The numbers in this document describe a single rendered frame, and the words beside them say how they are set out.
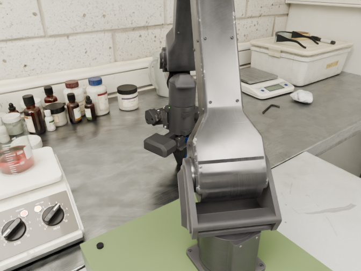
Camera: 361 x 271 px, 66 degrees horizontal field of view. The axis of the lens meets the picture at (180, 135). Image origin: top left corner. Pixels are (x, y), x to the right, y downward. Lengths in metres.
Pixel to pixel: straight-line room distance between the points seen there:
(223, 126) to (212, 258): 0.13
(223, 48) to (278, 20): 1.39
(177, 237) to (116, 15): 0.86
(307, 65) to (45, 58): 0.96
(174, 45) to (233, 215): 0.33
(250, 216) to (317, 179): 0.42
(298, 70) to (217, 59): 0.96
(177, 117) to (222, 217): 0.34
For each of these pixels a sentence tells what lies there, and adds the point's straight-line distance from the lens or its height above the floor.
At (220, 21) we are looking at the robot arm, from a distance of 0.30.
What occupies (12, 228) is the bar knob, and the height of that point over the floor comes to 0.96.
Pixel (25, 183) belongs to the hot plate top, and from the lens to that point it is 0.53.
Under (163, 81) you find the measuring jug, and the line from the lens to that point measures 1.02.
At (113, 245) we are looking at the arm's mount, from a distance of 0.36.
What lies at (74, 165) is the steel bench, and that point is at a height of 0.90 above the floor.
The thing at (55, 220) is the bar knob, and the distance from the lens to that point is 0.50.
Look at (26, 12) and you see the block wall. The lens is 1.00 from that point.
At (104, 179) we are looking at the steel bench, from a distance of 0.63.
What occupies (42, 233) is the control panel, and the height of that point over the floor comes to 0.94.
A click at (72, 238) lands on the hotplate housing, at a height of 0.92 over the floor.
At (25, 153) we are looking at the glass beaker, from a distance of 0.54.
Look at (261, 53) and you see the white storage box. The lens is 1.33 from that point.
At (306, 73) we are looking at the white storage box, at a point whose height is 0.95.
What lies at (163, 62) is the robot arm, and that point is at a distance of 0.54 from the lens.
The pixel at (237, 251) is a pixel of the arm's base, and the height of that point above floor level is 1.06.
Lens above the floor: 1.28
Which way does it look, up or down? 29 degrees down
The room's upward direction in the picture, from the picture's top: straight up
